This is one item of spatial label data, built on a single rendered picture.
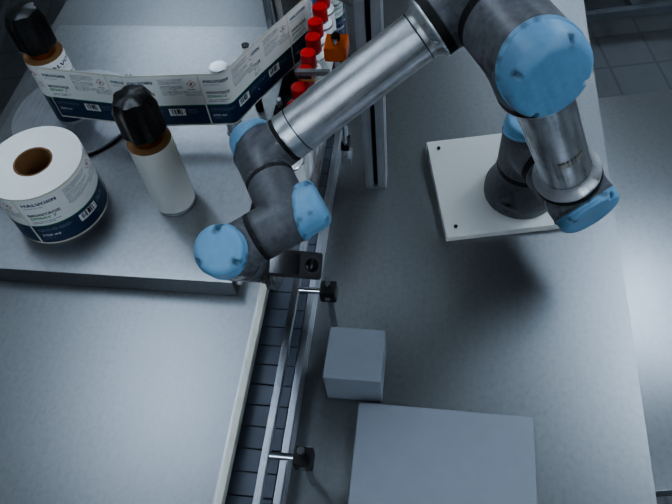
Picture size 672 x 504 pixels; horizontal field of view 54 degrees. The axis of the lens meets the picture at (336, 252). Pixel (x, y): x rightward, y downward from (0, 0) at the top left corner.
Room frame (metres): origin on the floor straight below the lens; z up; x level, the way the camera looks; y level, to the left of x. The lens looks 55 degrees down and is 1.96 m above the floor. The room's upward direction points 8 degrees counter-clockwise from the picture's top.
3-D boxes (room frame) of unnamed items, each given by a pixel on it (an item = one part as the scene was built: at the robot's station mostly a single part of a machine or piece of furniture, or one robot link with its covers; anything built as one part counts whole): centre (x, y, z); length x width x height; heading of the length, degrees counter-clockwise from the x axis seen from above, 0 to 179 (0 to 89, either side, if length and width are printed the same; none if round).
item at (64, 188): (0.98, 0.58, 0.95); 0.20 x 0.20 x 0.14
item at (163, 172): (0.95, 0.33, 1.03); 0.09 x 0.09 x 0.30
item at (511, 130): (0.86, -0.41, 1.02); 0.13 x 0.12 x 0.14; 15
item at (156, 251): (1.19, 0.44, 0.86); 0.80 x 0.67 x 0.05; 166
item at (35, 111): (1.27, 0.58, 0.89); 0.31 x 0.31 x 0.01
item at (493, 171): (0.87, -0.41, 0.90); 0.15 x 0.15 x 0.10
